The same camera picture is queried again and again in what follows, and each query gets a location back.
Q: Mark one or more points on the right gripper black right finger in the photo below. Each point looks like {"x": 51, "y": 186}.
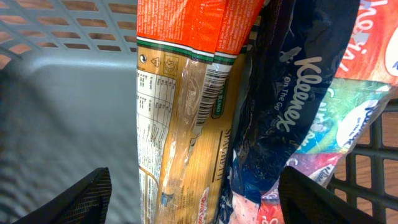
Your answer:
{"x": 304, "y": 201}

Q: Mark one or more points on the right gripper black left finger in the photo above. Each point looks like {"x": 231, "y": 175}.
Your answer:
{"x": 86, "y": 201}

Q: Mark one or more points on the spaghetti packet orange and tan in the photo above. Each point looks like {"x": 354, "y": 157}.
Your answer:
{"x": 189, "y": 57}

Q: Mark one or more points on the Kleenex tissue multipack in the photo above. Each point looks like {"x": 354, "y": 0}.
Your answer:
{"x": 321, "y": 72}

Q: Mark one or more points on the grey plastic basket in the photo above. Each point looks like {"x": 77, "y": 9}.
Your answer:
{"x": 68, "y": 107}

